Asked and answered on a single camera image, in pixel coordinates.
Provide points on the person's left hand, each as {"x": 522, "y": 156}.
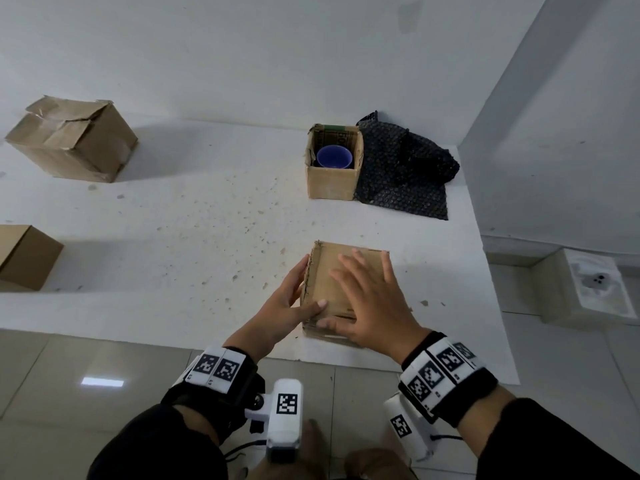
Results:
{"x": 280, "y": 314}

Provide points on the person's right hand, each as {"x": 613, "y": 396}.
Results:
{"x": 380, "y": 314}

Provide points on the person's right thumb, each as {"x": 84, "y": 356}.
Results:
{"x": 335, "y": 323}

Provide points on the person's right little finger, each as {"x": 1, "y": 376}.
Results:
{"x": 387, "y": 269}

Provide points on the person's right middle finger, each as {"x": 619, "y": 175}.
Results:
{"x": 352, "y": 272}

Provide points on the person's left thumb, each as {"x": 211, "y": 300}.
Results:
{"x": 312, "y": 309}

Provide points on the small cardboard box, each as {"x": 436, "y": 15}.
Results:
{"x": 327, "y": 274}

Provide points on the person's right forearm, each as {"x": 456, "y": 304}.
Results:
{"x": 525, "y": 437}

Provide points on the person's left forearm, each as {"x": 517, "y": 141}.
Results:
{"x": 150, "y": 444}

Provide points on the open cardboard box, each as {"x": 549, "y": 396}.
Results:
{"x": 332, "y": 183}

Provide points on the black bubble wrap sheet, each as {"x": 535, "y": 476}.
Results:
{"x": 400, "y": 174}

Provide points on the left wristband with markers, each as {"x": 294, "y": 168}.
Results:
{"x": 220, "y": 374}

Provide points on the wristband with markers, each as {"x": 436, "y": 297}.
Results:
{"x": 445, "y": 379}
{"x": 220, "y": 374}

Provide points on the blue cup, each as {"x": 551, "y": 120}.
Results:
{"x": 334, "y": 157}

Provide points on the right wristband with markers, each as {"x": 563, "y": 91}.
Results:
{"x": 445, "y": 379}

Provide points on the white floor socket box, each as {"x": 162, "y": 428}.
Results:
{"x": 585, "y": 289}

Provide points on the large crumpled cardboard box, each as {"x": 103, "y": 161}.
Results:
{"x": 75, "y": 139}

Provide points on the plain brown cardboard box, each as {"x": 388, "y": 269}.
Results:
{"x": 25, "y": 254}

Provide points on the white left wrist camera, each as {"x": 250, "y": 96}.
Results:
{"x": 283, "y": 419}

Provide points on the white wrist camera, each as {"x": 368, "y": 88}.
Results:
{"x": 407, "y": 427}
{"x": 283, "y": 419}

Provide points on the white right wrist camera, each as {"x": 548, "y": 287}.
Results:
{"x": 407, "y": 427}

